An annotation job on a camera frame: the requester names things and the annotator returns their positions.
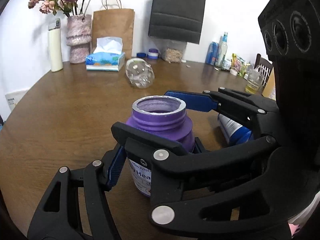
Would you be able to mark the black paper bag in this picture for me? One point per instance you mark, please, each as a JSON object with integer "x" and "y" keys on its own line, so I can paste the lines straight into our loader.
{"x": 178, "y": 20}

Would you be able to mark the blue soda can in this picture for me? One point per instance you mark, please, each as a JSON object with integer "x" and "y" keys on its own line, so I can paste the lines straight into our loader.
{"x": 212, "y": 53}

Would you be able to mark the blue supplement bottle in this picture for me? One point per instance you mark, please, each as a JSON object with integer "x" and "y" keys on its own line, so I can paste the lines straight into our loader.
{"x": 233, "y": 132}

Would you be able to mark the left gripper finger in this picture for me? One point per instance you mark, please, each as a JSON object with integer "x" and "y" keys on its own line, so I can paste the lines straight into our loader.
{"x": 74, "y": 205}

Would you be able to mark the brown paper bag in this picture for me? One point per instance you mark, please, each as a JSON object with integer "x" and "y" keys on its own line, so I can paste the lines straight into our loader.
{"x": 115, "y": 21}

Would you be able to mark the blue jar lid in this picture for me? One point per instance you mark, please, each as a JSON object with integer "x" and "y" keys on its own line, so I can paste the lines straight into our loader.
{"x": 141, "y": 55}

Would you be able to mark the glass of yellow drink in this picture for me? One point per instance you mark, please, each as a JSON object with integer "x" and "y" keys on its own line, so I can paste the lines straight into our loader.
{"x": 254, "y": 81}

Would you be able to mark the dark wooden chair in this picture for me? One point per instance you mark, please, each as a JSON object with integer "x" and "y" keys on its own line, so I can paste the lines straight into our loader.
{"x": 264, "y": 67}

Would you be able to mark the clear glass drink bottle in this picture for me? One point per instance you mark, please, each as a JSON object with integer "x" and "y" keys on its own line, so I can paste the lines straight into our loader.
{"x": 222, "y": 51}

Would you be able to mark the purple supplement bottle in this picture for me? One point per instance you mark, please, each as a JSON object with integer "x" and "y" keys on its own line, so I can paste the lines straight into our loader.
{"x": 164, "y": 117}

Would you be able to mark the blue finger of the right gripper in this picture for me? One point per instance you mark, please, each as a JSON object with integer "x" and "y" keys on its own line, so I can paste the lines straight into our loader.
{"x": 255, "y": 112}
{"x": 225, "y": 191}

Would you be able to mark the pink ceramic vase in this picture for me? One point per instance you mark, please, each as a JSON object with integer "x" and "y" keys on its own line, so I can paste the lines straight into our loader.
{"x": 79, "y": 37}

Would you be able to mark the clear glass jar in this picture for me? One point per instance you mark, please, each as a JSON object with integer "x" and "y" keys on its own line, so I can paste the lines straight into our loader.
{"x": 139, "y": 73}

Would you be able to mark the blue tissue box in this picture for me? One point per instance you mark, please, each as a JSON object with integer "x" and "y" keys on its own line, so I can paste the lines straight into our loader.
{"x": 108, "y": 55}

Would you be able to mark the white thermos bottle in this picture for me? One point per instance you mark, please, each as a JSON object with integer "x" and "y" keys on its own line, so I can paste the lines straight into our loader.
{"x": 54, "y": 45}

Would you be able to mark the small blue white jar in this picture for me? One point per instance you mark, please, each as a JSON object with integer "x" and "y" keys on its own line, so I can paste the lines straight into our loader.
{"x": 153, "y": 54}

